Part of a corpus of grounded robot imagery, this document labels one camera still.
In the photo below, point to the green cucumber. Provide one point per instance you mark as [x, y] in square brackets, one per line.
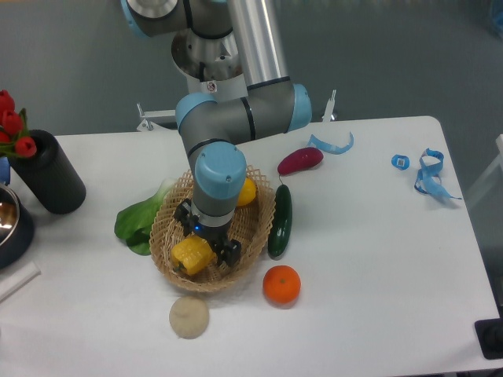
[282, 223]

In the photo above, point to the steel bowl dark rim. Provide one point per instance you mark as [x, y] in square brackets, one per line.
[17, 227]

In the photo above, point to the crumpled blue tape strip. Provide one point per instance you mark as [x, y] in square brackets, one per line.
[428, 181]

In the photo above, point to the yellow mango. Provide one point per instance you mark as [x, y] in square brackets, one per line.
[247, 193]

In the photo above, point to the green bok choy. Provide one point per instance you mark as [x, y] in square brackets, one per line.
[134, 224]

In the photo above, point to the purple sweet potato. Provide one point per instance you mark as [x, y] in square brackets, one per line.
[299, 160]

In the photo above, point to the red tulip flowers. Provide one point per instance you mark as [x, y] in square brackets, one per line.
[16, 141]

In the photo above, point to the yellow bell pepper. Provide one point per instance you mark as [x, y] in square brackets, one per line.
[191, 255]

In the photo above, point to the small blue tape roll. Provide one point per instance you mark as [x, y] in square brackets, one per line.
[400, 162]

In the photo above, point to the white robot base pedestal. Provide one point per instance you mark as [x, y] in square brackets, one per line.
[209, 65]

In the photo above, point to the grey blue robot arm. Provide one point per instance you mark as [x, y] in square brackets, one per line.
[212, 130]

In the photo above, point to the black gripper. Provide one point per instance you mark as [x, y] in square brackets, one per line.
[212, 229]

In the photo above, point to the orange tangerine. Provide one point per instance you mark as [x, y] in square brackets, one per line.
[281, 284]

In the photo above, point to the blue curved tape strip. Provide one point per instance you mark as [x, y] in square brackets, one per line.
[314, 142]

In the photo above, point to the woven wicker basket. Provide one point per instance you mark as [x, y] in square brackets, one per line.
[250, 226]

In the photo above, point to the black device at corner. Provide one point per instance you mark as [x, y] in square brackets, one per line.
[489, 334]

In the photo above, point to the black ribbed vase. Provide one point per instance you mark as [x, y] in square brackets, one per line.
[50, 175]

